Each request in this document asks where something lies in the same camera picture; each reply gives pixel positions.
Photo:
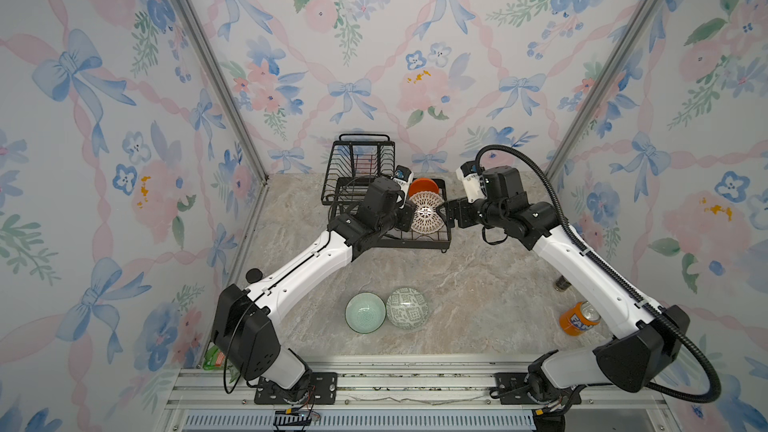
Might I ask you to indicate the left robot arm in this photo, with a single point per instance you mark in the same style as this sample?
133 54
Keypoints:
246 319

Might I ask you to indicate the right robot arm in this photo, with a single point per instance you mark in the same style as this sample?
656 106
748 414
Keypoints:
645 335

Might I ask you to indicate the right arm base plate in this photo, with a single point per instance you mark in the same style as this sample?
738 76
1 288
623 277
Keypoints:
517 388

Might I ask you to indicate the black wire dish rack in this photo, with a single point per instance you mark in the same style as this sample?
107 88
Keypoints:
355 161

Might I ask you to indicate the pale green bowl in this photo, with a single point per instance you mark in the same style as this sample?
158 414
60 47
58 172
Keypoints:
365 313

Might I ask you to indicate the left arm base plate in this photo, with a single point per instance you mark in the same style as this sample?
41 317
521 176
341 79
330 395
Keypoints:
313 388

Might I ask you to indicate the white brown patterned bowl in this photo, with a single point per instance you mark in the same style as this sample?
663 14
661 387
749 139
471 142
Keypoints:
426 219

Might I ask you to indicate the dark cap spice bottle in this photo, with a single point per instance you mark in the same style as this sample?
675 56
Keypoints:
562 284

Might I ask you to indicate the green white patterned bowl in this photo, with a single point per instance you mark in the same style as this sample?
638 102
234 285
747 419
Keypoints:
407 308

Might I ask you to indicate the orange bowl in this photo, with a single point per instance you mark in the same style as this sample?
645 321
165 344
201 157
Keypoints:
423 185

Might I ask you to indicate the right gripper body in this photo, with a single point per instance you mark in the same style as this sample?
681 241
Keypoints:
477 214

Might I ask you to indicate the green packet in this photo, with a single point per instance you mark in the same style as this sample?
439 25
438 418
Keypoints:
213 359

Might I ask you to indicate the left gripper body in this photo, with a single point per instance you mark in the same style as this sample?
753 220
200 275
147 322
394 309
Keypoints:
400 219

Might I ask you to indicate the left dark cap bottle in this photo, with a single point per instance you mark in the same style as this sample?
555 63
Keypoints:
253 275

